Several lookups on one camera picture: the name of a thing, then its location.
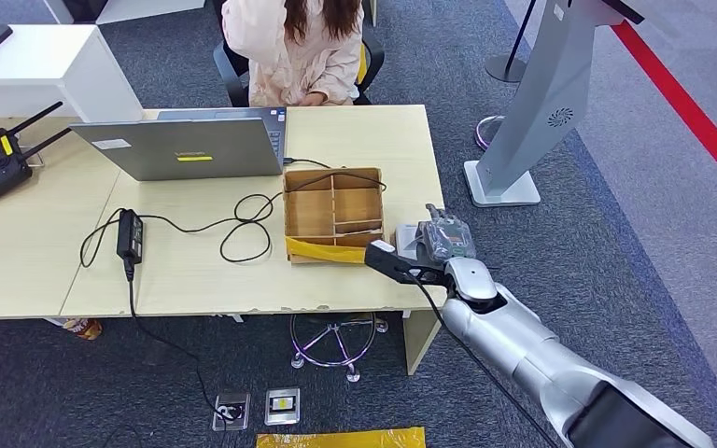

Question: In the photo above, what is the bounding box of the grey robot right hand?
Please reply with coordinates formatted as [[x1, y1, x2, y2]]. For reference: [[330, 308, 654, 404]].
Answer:
[[416, 203, 477, 266]]

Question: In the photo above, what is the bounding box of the clear plastic hand cover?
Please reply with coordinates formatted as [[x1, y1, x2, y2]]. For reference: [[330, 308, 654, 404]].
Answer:
[[423, 217, 477, 264]]

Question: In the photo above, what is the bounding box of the grey card reader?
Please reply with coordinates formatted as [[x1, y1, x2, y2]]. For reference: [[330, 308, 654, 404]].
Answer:
[[393, 223, 425, 261]]

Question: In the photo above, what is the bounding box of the person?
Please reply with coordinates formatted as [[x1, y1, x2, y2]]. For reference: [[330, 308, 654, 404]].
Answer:
[[220, 0, 366, 107]]

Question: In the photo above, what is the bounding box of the wooden divided box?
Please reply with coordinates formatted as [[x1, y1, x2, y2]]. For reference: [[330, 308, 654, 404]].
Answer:
[[282, 166, 387, 266]]

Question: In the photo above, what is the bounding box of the grey laptop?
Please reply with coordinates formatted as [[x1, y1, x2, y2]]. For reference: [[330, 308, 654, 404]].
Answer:
[[68, 107, 288, 183]]

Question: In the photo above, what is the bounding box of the chrome stool base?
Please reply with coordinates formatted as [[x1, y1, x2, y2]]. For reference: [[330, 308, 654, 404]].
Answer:
[[288, 312, 390, 385]]

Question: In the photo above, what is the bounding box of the white table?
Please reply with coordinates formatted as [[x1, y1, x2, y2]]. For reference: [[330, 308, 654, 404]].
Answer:
[[39, 0, 206, 26]]

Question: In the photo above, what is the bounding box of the grey kiosk stand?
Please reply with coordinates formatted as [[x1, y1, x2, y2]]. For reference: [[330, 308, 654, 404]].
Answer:
[[463, 0, 645, 208]]

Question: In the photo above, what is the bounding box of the yellow plastic bag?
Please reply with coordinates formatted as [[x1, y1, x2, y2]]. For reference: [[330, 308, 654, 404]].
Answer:
[[255, 427, 427, 448]]

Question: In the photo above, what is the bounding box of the black power adapter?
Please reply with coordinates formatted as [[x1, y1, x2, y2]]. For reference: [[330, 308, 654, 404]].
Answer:
[[116, 208, 145, 266]]

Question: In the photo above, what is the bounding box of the floor socket yellow label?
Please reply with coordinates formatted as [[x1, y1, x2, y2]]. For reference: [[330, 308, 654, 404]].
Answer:
[[263, 387, 302, 427]]

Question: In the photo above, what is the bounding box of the white counter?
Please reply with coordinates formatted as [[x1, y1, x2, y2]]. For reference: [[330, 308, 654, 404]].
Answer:
[[0, 23, 145, 123]]

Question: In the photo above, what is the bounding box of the open floor socket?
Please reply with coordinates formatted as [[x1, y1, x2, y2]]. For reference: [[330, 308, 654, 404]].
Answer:
[[211, 392, 251, 432]]

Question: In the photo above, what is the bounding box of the orange snack bag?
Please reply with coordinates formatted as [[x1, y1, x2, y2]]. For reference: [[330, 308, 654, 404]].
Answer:
[[61, 317, 103, 342]]

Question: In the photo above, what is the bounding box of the black laptop charger cable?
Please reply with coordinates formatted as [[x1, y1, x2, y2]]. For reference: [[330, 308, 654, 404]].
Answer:
[[78, 157, 388, 269]]

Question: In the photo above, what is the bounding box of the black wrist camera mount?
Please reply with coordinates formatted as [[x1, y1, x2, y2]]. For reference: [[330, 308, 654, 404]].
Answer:
[[363, 239, 453, 287]]

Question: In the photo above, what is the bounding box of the chrome ring base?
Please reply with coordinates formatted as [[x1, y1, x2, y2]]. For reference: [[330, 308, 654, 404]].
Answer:
[[474, 114, 508, 153]]

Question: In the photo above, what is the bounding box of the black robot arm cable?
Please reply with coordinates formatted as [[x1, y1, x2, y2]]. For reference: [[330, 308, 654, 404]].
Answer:
[[411, 274, 561, 448]]

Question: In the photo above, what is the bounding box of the black stanchion post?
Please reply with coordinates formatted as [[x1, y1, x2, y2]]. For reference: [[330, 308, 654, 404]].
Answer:
[[485, 0, 539, 85]]

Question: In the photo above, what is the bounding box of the black mains power cable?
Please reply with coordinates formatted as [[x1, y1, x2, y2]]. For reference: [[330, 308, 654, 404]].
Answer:
[[123, 259, 242, 424]]

